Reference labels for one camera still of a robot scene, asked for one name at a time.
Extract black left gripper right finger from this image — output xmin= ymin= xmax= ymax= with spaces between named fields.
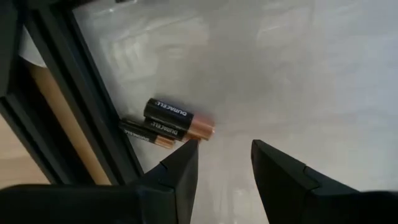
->
xmin=250 ymin=139 xmax=398 ymax=224

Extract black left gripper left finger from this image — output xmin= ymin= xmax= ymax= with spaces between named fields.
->
xmin=0 ymin=139 xmax=200 ymax=224

